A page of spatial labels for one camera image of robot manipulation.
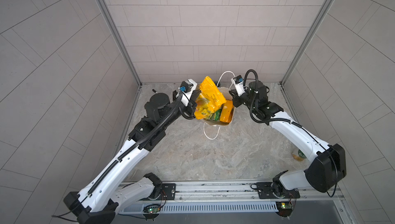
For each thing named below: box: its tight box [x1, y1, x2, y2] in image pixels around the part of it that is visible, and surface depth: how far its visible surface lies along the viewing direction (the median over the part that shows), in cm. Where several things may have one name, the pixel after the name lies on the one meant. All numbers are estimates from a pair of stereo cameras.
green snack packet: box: [209, 108, 222, 122], surface depth 88 cm
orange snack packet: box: [219, 100, 233, 123], surface depth 86 cm
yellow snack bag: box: [193, 76, 227, 120], surface depth 60 cm
